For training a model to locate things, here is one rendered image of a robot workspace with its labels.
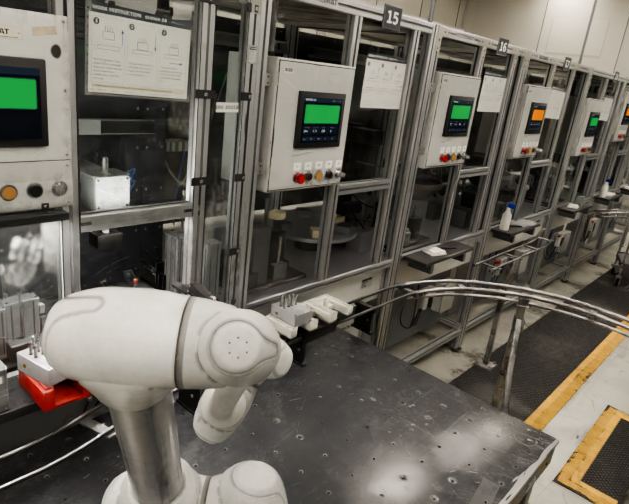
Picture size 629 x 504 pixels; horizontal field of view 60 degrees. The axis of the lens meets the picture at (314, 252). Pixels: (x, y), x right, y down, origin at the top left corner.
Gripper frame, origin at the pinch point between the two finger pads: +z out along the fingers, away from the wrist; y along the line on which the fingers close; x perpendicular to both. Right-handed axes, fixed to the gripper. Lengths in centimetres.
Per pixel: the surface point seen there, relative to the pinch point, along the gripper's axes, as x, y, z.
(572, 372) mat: -293, -111, -46
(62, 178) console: 23.0, 32.2, 20.4
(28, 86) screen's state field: 31, 55, 18
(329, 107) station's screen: -75, 53, 18
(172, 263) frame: -24.9, -7.3, 40.7
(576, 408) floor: -250, -113, -62
